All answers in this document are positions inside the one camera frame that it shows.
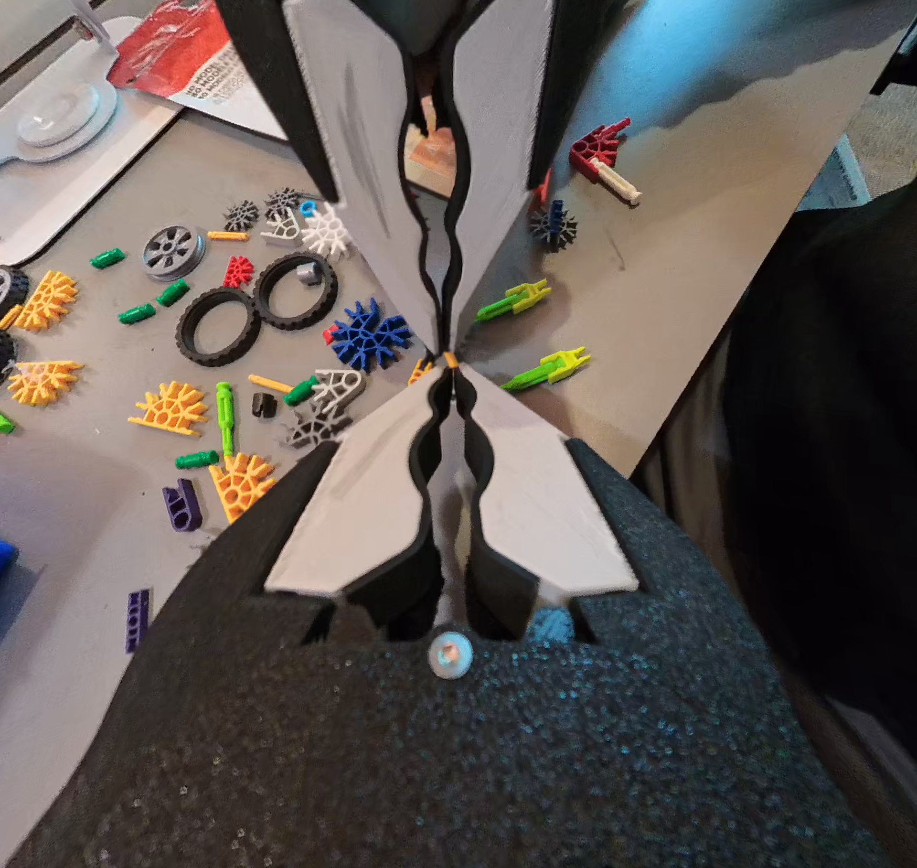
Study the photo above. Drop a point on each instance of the yellow half connector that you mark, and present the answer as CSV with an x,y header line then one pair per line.
x,y
240,488
43,381
46,302
168,413

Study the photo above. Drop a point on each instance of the purple clip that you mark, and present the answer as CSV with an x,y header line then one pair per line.
x,y
180,506

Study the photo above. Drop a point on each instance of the blue connector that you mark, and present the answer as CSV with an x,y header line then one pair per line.
x,y
369,335

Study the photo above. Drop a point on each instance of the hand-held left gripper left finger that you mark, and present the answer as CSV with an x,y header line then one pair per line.
x,y
351,517

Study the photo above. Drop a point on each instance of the white snowflake connector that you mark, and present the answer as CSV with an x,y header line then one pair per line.
x,y
328,232

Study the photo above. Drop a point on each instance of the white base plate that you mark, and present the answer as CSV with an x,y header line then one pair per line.
x,y
71,173

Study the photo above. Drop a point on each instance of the red half connector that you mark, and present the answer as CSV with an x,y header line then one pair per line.
x,y
238,273

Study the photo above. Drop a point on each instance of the grey spacer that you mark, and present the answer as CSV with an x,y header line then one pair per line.
x,y
309,275

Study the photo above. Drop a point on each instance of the black clip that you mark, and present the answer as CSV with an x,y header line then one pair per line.
x,y
263,406

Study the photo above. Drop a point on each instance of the light grey fan connector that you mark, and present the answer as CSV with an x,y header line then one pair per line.
x,y
279,232
351,384

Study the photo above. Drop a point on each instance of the short blue rod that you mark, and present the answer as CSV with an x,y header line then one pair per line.
x,y
557,216

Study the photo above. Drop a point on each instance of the small dark snowflake connector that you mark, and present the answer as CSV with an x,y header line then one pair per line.
x,y
283,201
241,216

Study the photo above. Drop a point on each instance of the printed paper sheet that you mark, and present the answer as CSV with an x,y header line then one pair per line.
x,y
842,173

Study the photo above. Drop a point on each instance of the short green rod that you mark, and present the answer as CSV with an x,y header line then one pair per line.
x,y
107,257
173,292
301,391
136,313
197,459

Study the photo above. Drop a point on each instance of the purple flat piece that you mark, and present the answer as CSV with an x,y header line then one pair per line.
x,y
137,621

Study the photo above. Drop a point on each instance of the grey wheel hub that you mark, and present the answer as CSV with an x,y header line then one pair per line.
x,y
172,252

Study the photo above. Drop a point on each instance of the grey wheel with tyre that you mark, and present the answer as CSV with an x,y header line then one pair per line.
x,y
14,289

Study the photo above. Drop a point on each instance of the dark grey connector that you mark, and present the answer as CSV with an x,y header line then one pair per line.
x,y
315,429

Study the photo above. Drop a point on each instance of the black tyre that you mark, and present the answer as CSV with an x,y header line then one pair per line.
x,y
261,302
185,338
7,356

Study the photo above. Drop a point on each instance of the red connector with white rod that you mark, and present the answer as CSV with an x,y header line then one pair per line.
x,y
591,148

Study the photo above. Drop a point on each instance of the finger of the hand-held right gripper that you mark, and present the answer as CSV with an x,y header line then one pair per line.
x,y
358,130
501,130

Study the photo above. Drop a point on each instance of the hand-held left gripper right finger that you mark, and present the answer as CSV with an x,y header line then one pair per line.
x,y
551,517

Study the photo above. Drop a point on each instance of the blue plastic bin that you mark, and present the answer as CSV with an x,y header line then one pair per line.
x,y
7,560

